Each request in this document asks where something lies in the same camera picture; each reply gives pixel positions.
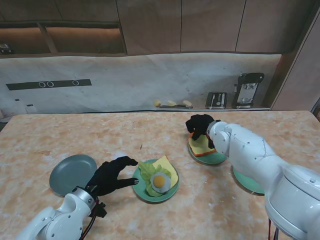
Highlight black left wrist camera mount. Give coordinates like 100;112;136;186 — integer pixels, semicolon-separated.
94;199;108;218

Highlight grey round plate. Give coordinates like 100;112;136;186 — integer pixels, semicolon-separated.
49;154;98;197

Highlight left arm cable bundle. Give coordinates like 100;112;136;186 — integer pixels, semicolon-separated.
79;197;101;240

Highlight white tall container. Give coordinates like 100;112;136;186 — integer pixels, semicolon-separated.
12;98;27;115

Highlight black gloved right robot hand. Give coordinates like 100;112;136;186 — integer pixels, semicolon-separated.
184;113;222;141

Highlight white small box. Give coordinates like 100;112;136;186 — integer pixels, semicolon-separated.
24;103;38;114

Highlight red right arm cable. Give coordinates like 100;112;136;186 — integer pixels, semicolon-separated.
267;217;280;240

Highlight dark furniture piece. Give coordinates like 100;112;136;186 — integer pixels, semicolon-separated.
311;97;320;121

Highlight toy fried egg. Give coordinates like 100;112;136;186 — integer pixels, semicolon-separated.
149;171;172;193

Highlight black wall strip with rings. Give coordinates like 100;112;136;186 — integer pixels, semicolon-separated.
5;78;92;91

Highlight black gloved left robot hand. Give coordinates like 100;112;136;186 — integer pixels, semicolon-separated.
86;155;141;197

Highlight wooden wall cabinets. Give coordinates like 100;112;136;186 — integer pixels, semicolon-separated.
0;0;320;55

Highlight wooden open shelf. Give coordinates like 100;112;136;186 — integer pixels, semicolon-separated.
0;21;128;60

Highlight toy green lettuce leaf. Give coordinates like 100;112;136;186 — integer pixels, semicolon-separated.
138;160;173;198

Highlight dark small shelf object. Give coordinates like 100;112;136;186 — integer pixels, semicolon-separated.
0;43;15;55

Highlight toy bread slice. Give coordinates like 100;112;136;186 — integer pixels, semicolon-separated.
151;154;180;186
187;132;218;158

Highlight green round plate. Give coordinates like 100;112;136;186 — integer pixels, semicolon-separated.
187;134;228;166
131;159;180;203
232;166;266;195

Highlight black silver coffee machine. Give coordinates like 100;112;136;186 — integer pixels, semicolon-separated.
231;72;265;110

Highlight black toaster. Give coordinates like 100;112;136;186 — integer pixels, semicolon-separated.
205;91;228;110

